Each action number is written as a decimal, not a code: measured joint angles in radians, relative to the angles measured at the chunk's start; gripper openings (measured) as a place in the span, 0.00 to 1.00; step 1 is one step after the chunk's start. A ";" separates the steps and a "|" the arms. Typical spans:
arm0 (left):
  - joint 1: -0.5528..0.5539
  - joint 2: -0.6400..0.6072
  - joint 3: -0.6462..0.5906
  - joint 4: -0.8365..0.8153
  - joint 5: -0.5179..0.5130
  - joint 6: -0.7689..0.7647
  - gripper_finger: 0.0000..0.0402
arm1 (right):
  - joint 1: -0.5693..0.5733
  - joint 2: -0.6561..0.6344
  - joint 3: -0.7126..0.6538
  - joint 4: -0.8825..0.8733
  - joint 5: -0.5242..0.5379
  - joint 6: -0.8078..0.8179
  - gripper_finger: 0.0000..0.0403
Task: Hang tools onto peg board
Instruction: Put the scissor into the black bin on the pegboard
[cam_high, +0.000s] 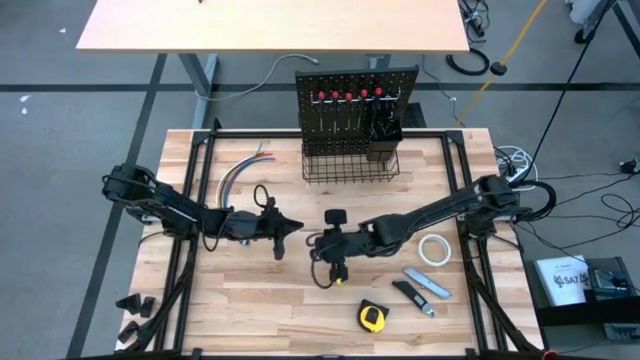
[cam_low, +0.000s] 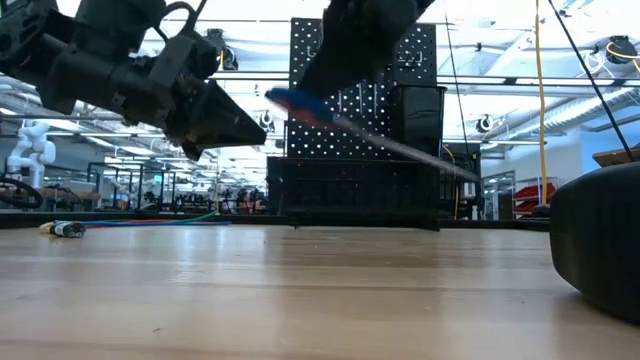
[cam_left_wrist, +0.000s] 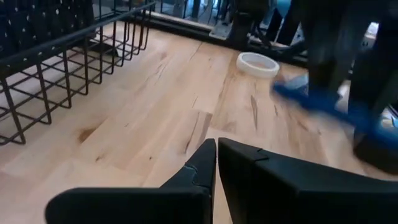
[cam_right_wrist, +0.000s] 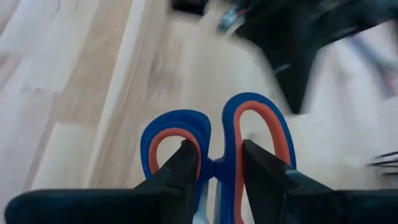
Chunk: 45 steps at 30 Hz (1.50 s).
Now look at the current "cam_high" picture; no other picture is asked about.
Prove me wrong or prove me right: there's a black cable tangle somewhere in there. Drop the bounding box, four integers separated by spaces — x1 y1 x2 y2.
458 0 490 45

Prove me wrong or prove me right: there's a white cable coil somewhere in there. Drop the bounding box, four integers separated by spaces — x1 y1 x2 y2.
494 144 540 192

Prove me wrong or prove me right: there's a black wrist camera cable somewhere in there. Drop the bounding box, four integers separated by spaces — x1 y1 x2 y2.
309 247 337 291
252 183 275 211

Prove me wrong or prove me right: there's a black mesh panel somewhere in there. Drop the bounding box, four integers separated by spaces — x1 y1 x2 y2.
402 102 427 129

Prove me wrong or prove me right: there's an office chair base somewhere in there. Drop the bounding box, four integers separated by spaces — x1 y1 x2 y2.
564 0 640 46

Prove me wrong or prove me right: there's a grey metal box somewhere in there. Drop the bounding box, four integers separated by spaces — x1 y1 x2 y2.
602 322 640 344

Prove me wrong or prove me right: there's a black rounded object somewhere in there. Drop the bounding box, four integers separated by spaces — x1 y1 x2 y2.
356 298 390 334

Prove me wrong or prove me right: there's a light wooden desk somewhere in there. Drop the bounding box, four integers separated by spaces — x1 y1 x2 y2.
74 0 471 55

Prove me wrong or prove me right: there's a black coiled cable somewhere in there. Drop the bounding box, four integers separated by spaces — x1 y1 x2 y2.
445 47 491 77

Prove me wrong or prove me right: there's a long black hanging cable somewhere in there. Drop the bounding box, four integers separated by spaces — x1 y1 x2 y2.
519 0 619 181

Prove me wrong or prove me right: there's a black metal peg board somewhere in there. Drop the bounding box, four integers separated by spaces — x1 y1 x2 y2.
293 66 420 157

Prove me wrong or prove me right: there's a white tape roll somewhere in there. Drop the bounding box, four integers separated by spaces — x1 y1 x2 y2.
418 233 452 267

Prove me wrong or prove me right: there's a grey utility knife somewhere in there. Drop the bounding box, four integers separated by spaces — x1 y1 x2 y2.
402 266 453 301

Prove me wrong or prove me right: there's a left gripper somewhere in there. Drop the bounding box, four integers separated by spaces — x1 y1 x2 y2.
230 211 305 261

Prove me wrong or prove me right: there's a black utility knife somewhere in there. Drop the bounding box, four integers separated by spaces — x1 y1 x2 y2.
391 279 436 319

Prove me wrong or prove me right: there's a black plastic bin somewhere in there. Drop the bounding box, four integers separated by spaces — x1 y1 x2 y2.
366 117 404 162

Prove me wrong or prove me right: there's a coloured wire bundle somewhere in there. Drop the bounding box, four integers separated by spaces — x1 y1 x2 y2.
214 142 277 209

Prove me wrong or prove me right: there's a black aluminium table frame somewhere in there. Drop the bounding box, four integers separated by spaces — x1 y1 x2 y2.
154 117 546 360

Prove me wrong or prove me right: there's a black wire basket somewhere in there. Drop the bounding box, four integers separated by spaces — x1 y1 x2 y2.
301 147 401 185

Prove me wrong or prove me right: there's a black storage box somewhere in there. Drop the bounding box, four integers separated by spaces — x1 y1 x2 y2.
523 255 640 329

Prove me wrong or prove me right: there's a yellow hanging cable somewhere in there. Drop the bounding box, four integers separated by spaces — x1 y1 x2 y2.
453 0 551 129

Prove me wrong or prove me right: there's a white booklet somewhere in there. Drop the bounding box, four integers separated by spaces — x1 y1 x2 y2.
534 255 592 307

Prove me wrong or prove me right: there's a grey floor cable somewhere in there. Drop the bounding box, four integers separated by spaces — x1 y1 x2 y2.
199 53 321 103

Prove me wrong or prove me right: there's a black electronic device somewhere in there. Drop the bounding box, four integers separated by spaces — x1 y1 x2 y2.
585 258 636 301

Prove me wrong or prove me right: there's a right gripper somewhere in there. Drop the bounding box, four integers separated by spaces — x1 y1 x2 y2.
306 208 352 287

